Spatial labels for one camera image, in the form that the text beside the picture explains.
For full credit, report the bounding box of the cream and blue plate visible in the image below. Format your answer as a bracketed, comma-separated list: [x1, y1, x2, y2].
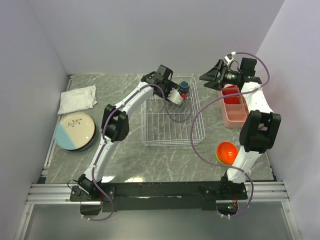
[54, 112, 96, 152]

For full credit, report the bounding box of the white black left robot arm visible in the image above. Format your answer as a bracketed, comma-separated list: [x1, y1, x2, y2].
[77, 64, 183, 201]

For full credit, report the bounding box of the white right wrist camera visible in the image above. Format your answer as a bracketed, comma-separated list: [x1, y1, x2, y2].
[223, 51, 237, 66]

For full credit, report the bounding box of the aluminium frame rail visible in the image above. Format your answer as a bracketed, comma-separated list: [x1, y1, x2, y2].
[17, 76, 292, 240]

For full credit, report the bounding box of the red white cup in tray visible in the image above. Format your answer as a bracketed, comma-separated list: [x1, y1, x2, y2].
[224, 84, 237, 89]

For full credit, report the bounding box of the white folded cloth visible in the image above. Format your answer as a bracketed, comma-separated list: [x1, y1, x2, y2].
[57, 85, 98, 115]

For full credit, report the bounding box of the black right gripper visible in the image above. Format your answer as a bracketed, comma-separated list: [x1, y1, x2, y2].
[199, 60, 242, 92]

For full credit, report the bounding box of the yellow-green plastic bowl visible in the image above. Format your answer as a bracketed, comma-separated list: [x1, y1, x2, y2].
[215, 149, 234, 166]

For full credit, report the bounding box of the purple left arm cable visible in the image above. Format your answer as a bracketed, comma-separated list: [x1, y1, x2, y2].
[87, 83, 194, 222]

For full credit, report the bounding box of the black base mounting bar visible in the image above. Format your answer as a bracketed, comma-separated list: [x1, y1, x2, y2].
[69, 181, 248, 216]

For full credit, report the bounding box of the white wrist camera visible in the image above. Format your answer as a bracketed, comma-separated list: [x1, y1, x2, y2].
[223, 51, 237, 66]
[167, 88, 188, 105]

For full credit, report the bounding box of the orange plastic bowl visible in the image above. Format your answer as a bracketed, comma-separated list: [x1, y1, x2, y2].
[216, 141, 239, 161]

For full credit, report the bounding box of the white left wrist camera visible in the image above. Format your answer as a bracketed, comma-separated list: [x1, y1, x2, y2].
[167, 88, 188, 105]

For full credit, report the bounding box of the dark blue mug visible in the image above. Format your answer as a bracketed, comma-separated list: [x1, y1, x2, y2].
[178, 81, 190, 96]

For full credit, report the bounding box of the white wire dish rack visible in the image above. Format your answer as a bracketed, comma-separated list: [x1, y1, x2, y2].
[141, 76, 206, 147]

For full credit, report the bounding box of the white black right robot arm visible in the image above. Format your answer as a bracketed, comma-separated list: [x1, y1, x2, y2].
[200, 55, 282, 199]

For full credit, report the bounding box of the brown rimmed plate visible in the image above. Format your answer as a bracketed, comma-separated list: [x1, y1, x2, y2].
[60, 124, 97, 152]

